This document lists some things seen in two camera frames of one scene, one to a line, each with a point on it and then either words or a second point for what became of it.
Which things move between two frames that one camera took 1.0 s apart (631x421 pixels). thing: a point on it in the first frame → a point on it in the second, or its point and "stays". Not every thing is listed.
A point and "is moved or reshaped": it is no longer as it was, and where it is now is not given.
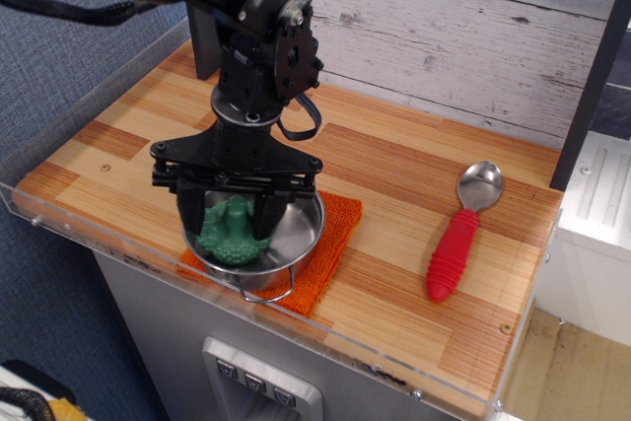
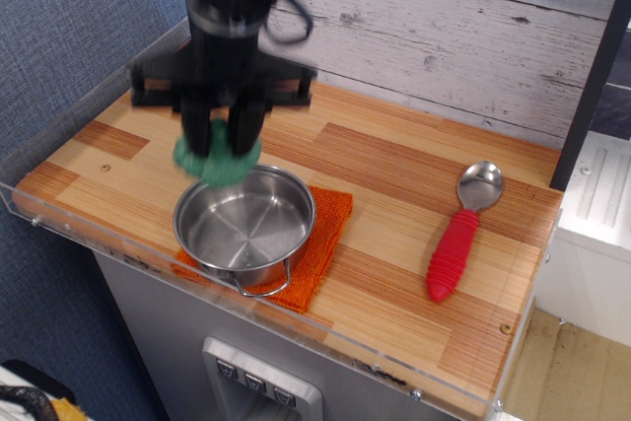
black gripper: [236, 155] → [225, 74]
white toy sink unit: [584, 271] stays
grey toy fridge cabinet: [206, 355] stays
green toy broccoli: [229, 232] is moved or reshaped
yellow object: [64, 410] stays
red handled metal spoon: [479, 186] stays
